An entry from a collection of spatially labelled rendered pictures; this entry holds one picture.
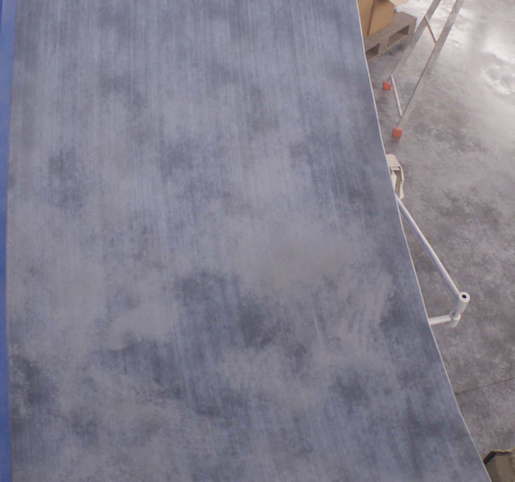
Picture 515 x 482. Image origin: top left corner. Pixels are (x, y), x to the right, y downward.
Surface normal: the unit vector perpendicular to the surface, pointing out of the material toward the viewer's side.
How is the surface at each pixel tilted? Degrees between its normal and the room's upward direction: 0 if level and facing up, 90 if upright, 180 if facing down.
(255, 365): 5
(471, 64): 0
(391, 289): 15
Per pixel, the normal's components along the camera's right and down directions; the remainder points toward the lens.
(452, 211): 0.10, -0.73
